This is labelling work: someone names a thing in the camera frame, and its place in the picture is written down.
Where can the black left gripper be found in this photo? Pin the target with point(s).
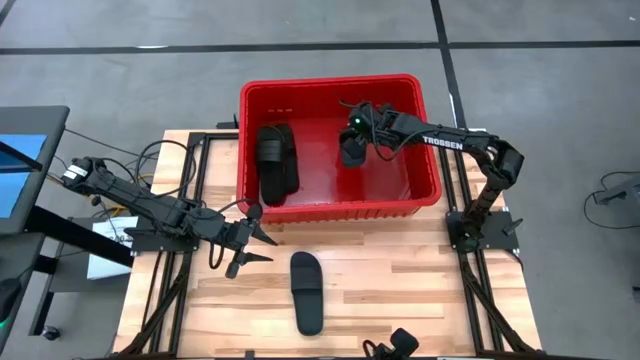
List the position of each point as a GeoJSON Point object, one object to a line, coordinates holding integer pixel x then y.
{"type": "Point", "coordinates": [235, 235]}

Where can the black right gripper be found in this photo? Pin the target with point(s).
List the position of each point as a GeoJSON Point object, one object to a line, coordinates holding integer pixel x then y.
{"type": "Point", "coordinates": [372, 122]}

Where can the black slide sandal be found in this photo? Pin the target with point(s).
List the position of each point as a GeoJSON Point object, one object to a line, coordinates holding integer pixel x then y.
{"type": "Point", "coordinates": [306, 300]}
{"type": "Point", "coordinates": [270, 165]}
{"type": "Point", "coordinates": [292, 160]}
{"type": "Point", "coordinates": [352, 152]}

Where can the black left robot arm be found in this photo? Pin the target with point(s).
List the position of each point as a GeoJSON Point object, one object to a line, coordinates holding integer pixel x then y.
{"type": "Point", "coordinates": [125, 192]}

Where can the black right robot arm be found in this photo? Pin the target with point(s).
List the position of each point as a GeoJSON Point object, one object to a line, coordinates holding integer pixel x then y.
{"type": "Point", "coordinates": [450, 141]}

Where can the red plastic bin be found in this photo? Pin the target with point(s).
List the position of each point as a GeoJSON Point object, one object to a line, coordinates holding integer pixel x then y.
{"type": "Point", "coordinates": [325, 170]}

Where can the white paper label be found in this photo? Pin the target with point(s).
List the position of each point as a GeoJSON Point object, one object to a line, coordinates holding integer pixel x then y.
{"type": "Point", "coordinates": [117, 229]}

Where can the white box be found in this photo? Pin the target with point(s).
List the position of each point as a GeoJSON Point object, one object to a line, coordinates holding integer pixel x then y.
{"type": "Point", "coordinates": [107, 266]}

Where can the grey equipment base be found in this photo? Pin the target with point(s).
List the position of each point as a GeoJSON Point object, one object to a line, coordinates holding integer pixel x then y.
{"type": "Point", "coordinates": [622, 192]}

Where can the black table edge bracket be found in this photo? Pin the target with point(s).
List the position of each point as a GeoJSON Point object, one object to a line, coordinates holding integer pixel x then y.
{"type": "Point", "coordinates": [248, 354]}

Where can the black table-level camera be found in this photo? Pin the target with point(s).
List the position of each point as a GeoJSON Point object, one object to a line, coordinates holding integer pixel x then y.
{"type": "Point", "coordinates": [402, 342]}

